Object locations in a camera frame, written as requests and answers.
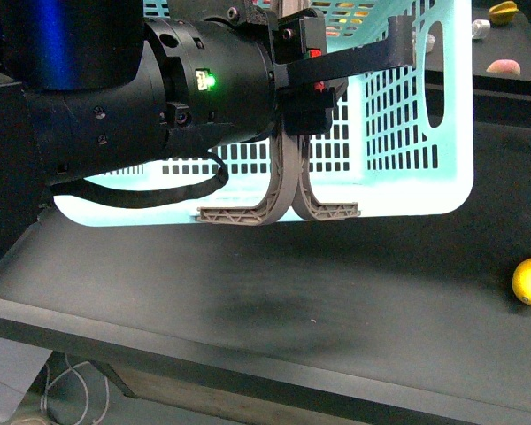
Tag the pink peach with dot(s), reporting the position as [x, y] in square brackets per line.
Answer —
[504, 66]

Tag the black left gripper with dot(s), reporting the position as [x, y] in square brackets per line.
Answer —
[284, 75]

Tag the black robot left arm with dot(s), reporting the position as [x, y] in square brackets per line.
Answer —
[89, 87]

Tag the crumpled clear tape piece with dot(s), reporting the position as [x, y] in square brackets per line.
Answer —
[480, 29]

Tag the light blue plastic basket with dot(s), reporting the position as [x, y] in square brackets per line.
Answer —
[401, 142]

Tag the yellow-green star fruit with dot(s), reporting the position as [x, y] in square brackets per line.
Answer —
[503, 13]

